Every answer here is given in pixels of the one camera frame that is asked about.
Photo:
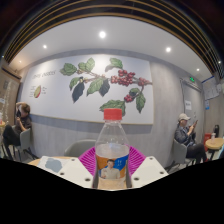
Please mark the clear red-capped drink bottle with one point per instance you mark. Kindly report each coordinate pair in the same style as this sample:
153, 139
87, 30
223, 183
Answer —
112, 151

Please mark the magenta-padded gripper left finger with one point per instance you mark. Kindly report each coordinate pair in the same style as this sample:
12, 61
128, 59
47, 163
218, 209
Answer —
76, 171

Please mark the person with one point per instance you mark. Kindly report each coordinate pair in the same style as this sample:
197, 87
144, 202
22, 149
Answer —
21, 125
183, 133

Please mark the round ceiling spotlights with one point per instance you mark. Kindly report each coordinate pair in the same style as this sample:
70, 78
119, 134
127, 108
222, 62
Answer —
102, 34

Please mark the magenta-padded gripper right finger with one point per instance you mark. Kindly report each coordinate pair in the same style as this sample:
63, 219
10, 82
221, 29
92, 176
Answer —
149, 170

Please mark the white and grey paper sheet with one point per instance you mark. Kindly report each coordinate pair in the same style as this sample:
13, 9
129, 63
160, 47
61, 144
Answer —
50, 164

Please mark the coffee branch wall mural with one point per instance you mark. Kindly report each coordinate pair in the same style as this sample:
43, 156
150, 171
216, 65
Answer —
53, 96

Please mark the green exit sign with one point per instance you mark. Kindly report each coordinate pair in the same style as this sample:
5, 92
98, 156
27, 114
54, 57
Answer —
192, 79

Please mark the blue-framed wall notice board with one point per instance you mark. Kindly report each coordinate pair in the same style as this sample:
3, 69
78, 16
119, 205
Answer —
211, 88

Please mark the small round wooden side table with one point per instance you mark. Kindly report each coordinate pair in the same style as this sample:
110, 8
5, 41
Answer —
215, 143

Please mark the black thermos flask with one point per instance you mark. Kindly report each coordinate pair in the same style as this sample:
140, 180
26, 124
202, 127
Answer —
216, 130

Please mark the grey padded chair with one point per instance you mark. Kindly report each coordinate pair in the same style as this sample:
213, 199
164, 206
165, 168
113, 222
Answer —
25, 138
179, 151
78, 148

